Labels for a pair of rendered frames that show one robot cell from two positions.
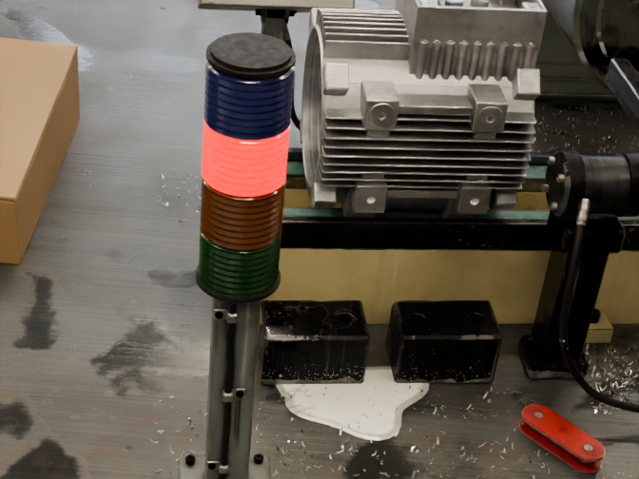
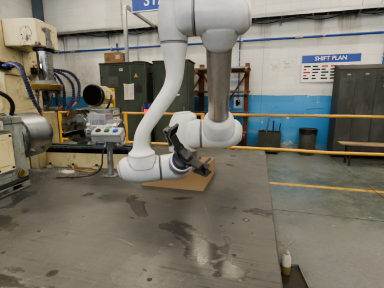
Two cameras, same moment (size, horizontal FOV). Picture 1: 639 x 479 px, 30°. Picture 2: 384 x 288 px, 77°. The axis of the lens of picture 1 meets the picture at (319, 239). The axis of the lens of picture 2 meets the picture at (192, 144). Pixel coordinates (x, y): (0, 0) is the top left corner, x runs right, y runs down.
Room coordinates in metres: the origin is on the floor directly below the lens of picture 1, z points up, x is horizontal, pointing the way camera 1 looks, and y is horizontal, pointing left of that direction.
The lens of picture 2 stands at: (2.41, 0.91, 1.23)
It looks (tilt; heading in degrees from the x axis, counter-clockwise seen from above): 10 degrees down; 197
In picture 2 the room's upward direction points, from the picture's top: straight up
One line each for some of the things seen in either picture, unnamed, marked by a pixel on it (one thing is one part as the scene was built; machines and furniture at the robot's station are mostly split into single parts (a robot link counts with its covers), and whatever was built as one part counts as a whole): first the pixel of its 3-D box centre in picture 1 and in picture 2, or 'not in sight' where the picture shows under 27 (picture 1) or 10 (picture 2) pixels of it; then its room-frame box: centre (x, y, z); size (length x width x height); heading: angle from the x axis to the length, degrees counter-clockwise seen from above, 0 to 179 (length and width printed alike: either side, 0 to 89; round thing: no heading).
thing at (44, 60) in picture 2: not in sight; (46, 68); (1.12, -0.46, 1.43); 0.18 x 0.18 x 0.48
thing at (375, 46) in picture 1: (412, 108); (107, 134); (1.05, -0.08, 1.01); 0.20 x 0.19 x 0.19; 99
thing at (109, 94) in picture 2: not in sight; (105, 108); (0.48, -0.50, 1.16); 0.33 x 0.26 x 0.42; 10
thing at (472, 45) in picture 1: (466, 22); (100, 119); (1.06, -0.12, 1.11); 0.12 x 0.11 x 0.07; 99
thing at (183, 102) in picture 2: not in sight; (174, 113); (-2.13, -0.80, 0.98); 0.72 x 0.49 x 1.96; 91
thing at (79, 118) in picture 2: not in sight; (84, 124); (0.78, -0.48, 1.04); 0.41 x 0.25 x 0.25; 10
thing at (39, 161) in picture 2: not in sight; (38, 158); (1.23, -0.47, 0.86); 0.07 x 0.06 x 0.12; 10
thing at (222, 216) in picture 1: (242, 201); not in sight; (0.72, 0.06, 1.10); 0.06 x 0.06 x 0.04
